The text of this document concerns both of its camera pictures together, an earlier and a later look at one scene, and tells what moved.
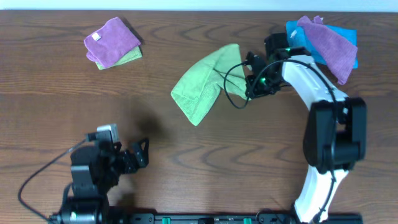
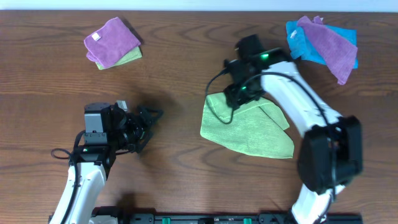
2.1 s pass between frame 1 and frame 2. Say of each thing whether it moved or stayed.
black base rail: stayed
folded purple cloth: stayed
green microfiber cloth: moved
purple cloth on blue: stayed
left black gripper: moved
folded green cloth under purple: stayed
